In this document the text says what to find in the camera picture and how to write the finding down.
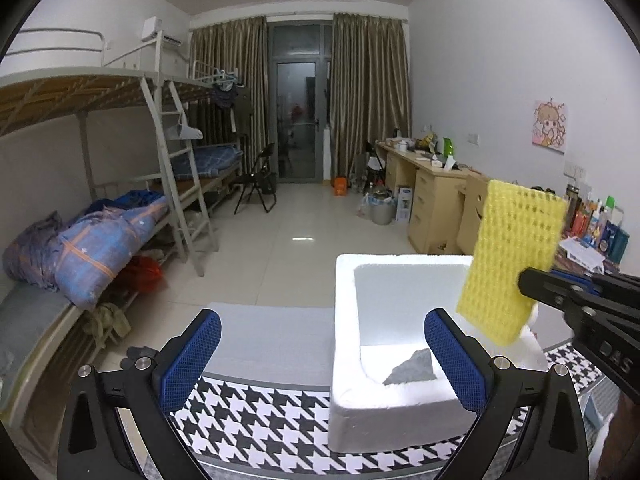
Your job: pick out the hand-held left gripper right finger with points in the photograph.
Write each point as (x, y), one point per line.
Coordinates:
(455, 355)

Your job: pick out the hanging dark clothes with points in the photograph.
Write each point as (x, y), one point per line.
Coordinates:
(224, 95)

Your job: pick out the light wooden desk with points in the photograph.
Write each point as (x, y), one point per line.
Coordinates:
(435, 200)

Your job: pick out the white metal bunk bed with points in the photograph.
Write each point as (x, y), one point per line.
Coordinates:
(60, 90)

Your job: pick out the white papers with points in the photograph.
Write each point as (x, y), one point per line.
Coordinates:
(582, 252)

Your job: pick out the red cloth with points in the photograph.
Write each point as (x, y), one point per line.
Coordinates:
(142, 272)

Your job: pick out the orange bucket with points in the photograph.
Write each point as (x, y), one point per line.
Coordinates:
(340, 186)

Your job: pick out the white carton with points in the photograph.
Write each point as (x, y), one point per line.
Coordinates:
(404, 205)

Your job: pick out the wooden chair with smiley cutout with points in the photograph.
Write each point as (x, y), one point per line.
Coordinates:
(475, 220)

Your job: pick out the metal pot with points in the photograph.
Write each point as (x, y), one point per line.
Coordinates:
(381, 212)

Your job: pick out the blue quilt bundle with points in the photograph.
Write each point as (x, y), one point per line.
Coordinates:
(107, 245)

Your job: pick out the olive cloth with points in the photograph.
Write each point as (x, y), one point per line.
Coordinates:
(107, 322)

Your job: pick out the row of toiletry bottles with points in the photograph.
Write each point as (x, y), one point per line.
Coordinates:
(592, 220)

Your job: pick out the white foam box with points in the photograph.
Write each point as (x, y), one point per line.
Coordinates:
(345, 350)

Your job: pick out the black folding chair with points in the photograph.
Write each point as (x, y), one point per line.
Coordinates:
(260, 180)

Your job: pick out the blue plaid bedding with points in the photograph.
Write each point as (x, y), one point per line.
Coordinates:
(215, 160)

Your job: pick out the cartoon wall poster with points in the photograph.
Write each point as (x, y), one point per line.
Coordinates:
(550, 125)

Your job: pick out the brown curtain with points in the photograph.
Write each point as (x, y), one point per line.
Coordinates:
(370, 85)
(230, 70)

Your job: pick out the purple patterned blanket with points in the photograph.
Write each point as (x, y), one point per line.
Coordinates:
(32, 255)

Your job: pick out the white wall socket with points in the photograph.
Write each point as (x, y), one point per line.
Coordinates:
(575, 169)

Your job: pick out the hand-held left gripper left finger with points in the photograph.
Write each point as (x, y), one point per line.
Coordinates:
(192, 355)

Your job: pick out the teal box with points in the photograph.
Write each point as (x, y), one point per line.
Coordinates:
(619, 245)

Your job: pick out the green bag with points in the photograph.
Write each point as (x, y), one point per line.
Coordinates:
(448, 147)

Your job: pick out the yellow sponge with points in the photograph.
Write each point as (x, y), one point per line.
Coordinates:
(515, 255)

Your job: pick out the white air conditioner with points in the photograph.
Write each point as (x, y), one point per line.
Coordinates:
(160, 30)

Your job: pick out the person's right forearm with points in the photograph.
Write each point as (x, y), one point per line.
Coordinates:
(629, 435)

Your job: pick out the white bunk bed ladder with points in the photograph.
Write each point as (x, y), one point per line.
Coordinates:
(177, 175)

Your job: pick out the glass balcony door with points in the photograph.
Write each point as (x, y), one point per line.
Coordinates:
(300, 105)

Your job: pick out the grey cloth piece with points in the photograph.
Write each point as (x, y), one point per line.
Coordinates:
(412, 370)

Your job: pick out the wooden desk with printed cover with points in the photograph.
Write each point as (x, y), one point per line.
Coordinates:
(570, 265)

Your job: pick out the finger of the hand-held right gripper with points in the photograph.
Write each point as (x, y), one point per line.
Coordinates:
(612, 282)
(545, 287)

